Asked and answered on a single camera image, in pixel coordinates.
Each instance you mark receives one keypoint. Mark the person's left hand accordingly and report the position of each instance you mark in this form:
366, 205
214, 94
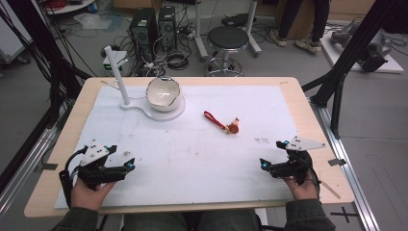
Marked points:
86, 197

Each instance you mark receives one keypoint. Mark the white foam mat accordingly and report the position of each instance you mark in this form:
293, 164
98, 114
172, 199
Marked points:
192, 160

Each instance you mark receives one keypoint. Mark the white ceramic bowl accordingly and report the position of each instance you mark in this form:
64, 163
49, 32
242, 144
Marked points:
162, 94

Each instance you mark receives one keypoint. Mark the white power supply box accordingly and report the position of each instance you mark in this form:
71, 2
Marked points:
109, 65

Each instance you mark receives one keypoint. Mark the black tape piece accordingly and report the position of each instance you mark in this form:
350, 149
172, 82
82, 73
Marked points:
336, 162
49, 166

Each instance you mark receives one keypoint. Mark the round white table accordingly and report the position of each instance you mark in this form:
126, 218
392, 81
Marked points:
75, 7

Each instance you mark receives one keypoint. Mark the white floor board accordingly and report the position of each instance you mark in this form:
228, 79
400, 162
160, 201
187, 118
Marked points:
389, 65

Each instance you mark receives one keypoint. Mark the clear plastic bag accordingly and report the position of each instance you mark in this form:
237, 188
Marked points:
93, 21

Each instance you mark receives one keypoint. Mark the white stand leg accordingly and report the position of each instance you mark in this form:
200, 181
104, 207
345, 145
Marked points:
253, 38
200, 38

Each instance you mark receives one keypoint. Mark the black computer tower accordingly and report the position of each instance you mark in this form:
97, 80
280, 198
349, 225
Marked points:
167, 27
142, 27

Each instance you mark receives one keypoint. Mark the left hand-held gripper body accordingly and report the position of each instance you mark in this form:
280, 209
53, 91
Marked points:
93, 152

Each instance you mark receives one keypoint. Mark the aluminium rail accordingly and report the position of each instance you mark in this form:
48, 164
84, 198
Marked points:
352, 179
22, 170

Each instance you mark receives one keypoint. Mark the black tape cross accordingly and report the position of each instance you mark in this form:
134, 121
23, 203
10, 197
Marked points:
344, 214

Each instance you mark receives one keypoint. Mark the flat black case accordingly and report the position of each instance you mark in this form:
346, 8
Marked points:
237, 20

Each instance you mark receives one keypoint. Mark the black metal frame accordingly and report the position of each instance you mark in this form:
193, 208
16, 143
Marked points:
54, 73
349, 54

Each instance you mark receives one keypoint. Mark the person's right hand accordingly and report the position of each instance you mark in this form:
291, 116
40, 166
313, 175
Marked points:
303, 192

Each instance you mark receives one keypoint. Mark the person's legs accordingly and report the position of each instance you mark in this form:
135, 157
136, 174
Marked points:
160, 222

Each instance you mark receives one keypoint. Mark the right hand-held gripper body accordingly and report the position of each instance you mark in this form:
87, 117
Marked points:
298, 166

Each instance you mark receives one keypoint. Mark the thin wooden stick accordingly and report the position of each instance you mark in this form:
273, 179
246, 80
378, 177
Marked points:
330, 190

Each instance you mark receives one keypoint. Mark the white stand with pole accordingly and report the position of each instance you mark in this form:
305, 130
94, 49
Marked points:
166, 115

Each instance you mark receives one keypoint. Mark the brown cardboard box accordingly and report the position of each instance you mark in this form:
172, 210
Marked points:
304, 24

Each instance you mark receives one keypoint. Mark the black round stool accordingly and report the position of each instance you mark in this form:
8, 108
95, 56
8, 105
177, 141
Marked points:
228, 38

